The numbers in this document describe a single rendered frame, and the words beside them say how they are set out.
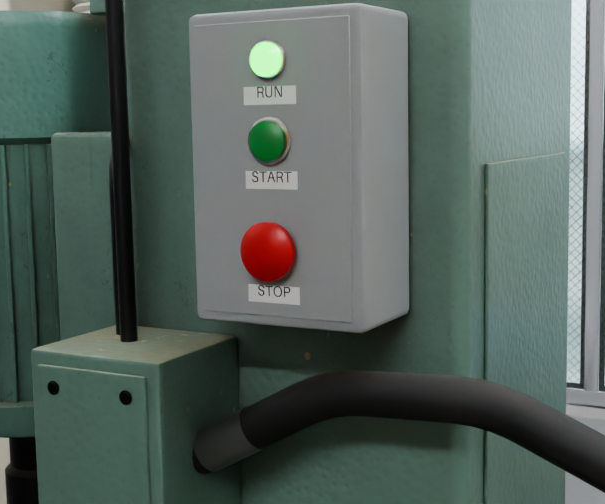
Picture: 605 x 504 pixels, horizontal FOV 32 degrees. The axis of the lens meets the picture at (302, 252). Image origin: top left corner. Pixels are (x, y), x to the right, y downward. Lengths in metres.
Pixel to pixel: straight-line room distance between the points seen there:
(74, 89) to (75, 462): 0.29
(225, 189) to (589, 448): 0.22
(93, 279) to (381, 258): 0.27
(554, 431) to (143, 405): 0.21
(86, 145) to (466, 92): 0.28
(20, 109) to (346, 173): 0.32
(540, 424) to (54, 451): 0.27
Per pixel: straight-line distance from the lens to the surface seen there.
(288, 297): 0.54
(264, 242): 0.53
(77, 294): 0.75
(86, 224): 0.74
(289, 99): 0.53
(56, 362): 0.61
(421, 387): 0.53
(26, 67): 0.78
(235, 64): 0.54
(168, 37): 0.64
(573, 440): 0.52
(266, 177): 0.53
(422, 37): 0.56
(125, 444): 0.59
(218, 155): 0.55
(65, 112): 0.78
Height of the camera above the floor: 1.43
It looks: 7 degrees down
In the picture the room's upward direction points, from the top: 1 degrees counter-clockwise
